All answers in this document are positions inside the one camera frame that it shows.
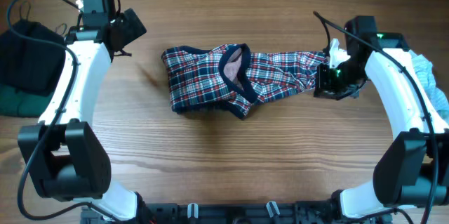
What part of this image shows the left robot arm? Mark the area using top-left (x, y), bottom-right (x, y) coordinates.
top-left (17, 8), bottom-right (153, 223)

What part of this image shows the black folded garment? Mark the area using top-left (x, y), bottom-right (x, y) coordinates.
top-left (1, 30), bottom-right (65, 96)

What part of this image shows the light blue striped garment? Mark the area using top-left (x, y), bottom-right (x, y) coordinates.
top-left (410, 51), bottom-right (448, 123)

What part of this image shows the green folded garment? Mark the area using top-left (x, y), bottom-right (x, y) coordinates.
top-left (1, 84), bottom-right (53, 117)

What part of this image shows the red blue plaid garment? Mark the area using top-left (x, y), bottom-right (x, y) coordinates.
top-left (161, 44), bottom-right (328, 119)

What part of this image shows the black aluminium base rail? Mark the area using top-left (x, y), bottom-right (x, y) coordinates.
top-left (79, 201), bottom-right (401, 224)

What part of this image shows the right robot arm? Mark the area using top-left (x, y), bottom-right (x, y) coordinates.
top-left (314, 32), bottom-right (448, 223)

